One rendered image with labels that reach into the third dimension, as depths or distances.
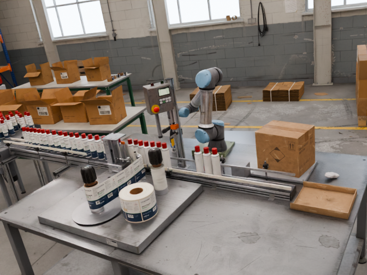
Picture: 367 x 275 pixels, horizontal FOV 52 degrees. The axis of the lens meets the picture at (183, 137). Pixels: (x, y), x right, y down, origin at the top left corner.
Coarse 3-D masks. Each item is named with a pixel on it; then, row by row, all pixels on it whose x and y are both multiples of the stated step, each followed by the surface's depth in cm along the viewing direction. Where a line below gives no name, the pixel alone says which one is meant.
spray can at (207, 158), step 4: (204, 148) 241; (208, 148) 242; (204, 152) 242; (208, 152) 242; (204, 156) 242; (208, 156) 242; (204, 160) 244; (208, 160) 243; (204, 164) 245; (208, 164) 244; (208, 168) 245; (208, 172) 246; (212, 172) 248
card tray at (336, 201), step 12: (300, 192) 224; (312, 192) 222; (324, 192) 221; (336, 192) 219; (348, 192) 216; (300, 204) 206; (312, 204) 211; (324, 204) 209; (336, 204) 208; (348, 204) 206; (336, 216) 197; (348, 216) 196
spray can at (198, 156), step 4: (196, 148) 245; (196, 152) 247; (200, 152) 247; (196, 156) 246; (200, 156) 247; (196, 160) 248; (200, 160) 248; (196, 164) 249; (200, 164) 248; (196, 168) 251; (200, 168) 249; (200, 172) 250; (204, 172) 253
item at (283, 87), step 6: (270, 84) 698; (276, 84) 693; (282, 84) 687; (288, 84) 681; (294, 84) 676; (300, 84) 671; (264, 90) 664; (270, 90) 661; (276, 90) 655; (282, 90) 651; (288, 90) 646; (294, 90) 642; (300, 90) 653; (264, 96) 669; (270, 96) 663; (276, 96) 661; (282, 96) 656; (288, 96) 651; (294, 96) 647; (300, 96) 658
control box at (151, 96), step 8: (144, 88) 253; (152, 88) 250; (144, 96) 259; (152, 96) 251; (168, 96) 256; (152, 104) 253; (160, 104) 255; (168, 104) 257; (152, 112) 254; (160, 112) 257
